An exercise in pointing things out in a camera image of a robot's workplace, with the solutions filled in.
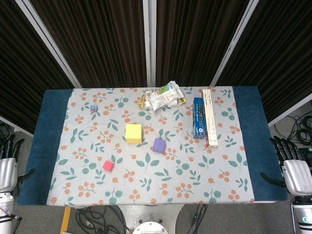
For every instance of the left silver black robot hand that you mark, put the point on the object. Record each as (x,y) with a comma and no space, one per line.
(7,173)

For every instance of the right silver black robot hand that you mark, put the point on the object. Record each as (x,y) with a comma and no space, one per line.
(299,175)

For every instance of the purple foam cube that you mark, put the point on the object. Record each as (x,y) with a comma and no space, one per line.
(159,145)

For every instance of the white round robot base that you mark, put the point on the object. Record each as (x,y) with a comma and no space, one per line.
(150,219)

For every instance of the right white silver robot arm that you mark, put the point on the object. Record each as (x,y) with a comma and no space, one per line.
(303,214)

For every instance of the floral tablecloth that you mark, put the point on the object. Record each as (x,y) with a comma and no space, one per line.
(170,175)

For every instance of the blue felt table cover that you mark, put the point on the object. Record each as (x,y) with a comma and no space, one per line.
(258,146)

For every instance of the yellow floor strip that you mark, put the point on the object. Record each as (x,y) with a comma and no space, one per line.
(65,220)

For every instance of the dark folding screen panel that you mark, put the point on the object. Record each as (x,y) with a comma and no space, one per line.
(195,41)
(22,73)
(275,61)
(102,41)

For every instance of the small red foam cube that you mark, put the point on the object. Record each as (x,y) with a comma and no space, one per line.
(108,166)

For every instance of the long white cardboard box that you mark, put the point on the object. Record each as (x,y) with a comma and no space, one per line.
(211,122)

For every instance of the small blue red candy wrapper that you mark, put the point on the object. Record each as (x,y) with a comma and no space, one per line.
(93,108)

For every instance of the blue cardboard box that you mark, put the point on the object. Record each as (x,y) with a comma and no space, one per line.
(199,119)

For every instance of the large yellow foam cube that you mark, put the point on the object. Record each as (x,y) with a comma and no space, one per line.
(133,133)

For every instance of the white yellow snack packet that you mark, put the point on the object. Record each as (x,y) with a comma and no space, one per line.
(143,100)

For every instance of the crumpled silver snack bag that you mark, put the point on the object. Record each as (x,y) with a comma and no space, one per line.
(162,97)

